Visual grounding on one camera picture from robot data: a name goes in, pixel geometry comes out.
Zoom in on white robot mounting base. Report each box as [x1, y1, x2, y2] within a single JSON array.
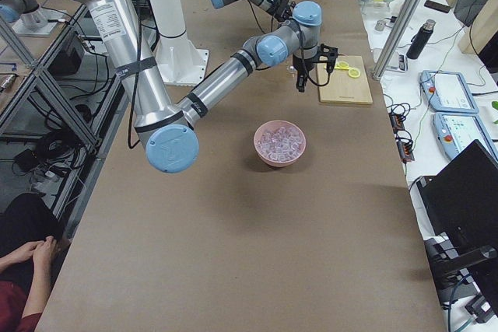
[[155, 35, 209, 86]]

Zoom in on teach pendant tablet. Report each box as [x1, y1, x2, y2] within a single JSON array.
[[433, 112, 497, 160], [419, 70, 479, 114]]

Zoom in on black water bottle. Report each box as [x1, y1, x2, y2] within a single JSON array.
[[406, 19, 436, 60]]

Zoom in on wooden cutting board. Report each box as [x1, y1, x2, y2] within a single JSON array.
[[317, 55, 373, 105]]

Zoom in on black laptop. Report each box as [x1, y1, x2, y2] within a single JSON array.
[[416, 140, 497, 250]]

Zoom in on aluminium frame post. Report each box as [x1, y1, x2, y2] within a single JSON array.
[[372, 0, 420, 82]]

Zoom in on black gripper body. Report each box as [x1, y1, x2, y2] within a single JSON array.
[[271, 0, 296, 23], [293, 47, 317, 75]]

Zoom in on middle lemon slice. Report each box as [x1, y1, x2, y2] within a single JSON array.
[[335, 61, 349, 70]]

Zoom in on pink bowl of ice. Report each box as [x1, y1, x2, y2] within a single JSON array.
[[253, 120, 307, 168]]

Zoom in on seated person's hands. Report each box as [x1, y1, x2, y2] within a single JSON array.
[[7, 236, 58, 273]]

